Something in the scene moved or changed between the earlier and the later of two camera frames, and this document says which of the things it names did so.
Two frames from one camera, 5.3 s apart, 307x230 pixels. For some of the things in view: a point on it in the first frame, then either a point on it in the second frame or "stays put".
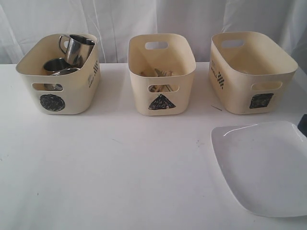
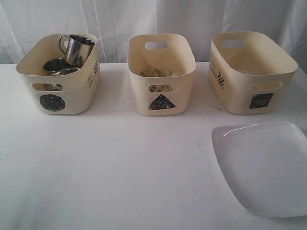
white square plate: [265, 164] stays put
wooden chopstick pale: [160, 88] → [142, 74]
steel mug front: [77, 48] stays put
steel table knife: [159, 74] stays put
